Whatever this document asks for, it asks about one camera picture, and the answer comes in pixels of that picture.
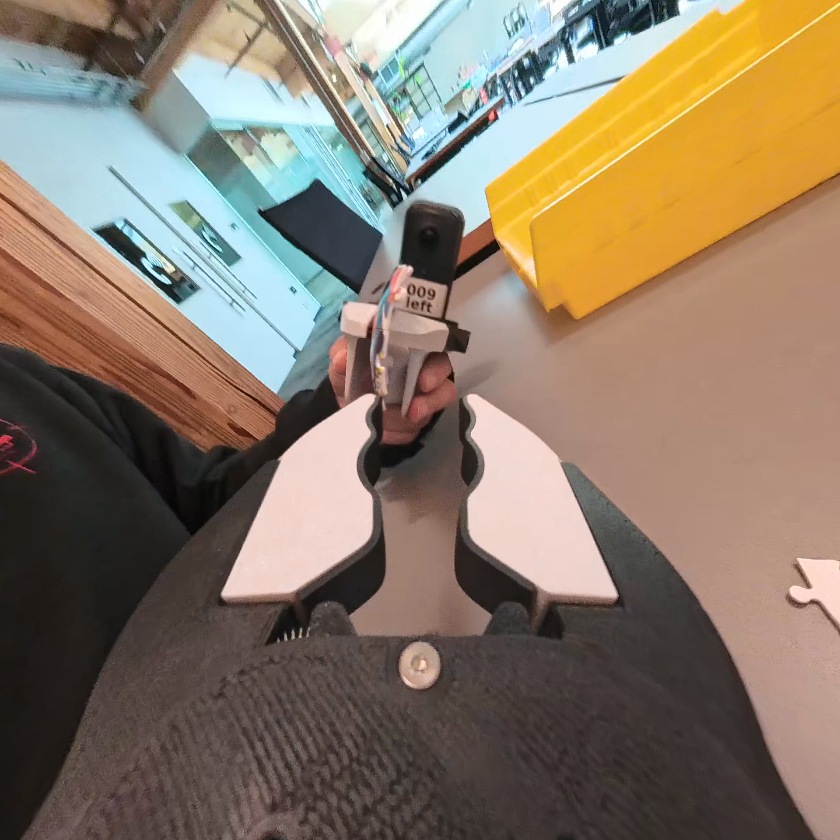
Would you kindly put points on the dark wall panel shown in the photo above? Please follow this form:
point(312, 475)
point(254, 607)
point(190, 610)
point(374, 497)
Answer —
point(148, 262)
point(207, 233)

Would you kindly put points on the yellow plastic bin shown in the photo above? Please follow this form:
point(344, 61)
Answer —
point(656, 124)
point(656, 253)

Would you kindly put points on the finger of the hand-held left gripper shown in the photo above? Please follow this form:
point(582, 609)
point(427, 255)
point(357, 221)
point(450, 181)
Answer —
point(426, 334)
point(358, 325)

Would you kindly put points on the person's left forearm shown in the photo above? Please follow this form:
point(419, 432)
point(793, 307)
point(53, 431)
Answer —
point(262, 446)

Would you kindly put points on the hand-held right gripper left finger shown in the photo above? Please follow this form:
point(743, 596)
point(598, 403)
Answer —
point(308, 512)

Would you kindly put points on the person's left hand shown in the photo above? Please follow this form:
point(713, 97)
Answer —
point(433, 390)

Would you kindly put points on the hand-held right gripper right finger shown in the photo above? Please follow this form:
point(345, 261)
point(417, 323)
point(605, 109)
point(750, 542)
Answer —
point(531, 518)

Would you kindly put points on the person's black sweatshirt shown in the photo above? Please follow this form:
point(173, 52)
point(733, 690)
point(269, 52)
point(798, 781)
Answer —
point(65, 590)

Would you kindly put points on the black chair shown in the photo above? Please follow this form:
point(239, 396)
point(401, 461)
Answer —
point(321, 229)

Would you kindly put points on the thick wooden beam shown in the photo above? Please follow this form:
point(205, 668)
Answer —
point(98, 315)

